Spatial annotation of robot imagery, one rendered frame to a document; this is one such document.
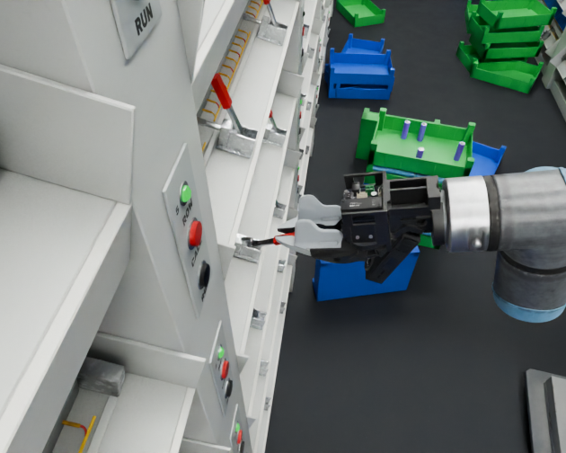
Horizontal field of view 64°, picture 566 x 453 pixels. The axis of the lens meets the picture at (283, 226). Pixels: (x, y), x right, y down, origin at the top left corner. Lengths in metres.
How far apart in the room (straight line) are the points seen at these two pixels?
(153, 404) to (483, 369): 1.22
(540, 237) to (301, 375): 0.93
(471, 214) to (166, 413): 0.37
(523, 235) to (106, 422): 0.44
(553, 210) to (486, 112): 1.89
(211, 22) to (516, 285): 0.48
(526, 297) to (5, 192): 0.58
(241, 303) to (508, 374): 1.03
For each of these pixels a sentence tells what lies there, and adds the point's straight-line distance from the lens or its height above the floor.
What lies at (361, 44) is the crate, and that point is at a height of 0.03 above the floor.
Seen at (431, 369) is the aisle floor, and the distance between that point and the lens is 1.43.
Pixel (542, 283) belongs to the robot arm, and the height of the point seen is 0.79.
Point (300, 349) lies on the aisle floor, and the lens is 1.39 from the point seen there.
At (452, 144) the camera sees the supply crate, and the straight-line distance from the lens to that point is 1.60.
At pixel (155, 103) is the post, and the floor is 1.13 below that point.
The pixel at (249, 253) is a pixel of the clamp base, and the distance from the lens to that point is 0.65.
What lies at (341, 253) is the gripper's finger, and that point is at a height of 0.80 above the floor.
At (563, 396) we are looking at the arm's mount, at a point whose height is 0.11.
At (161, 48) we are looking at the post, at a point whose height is 1.14.
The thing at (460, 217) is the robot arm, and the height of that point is 0.87.
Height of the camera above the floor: 1.24
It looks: 48 degrees down
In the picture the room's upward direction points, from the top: straight up
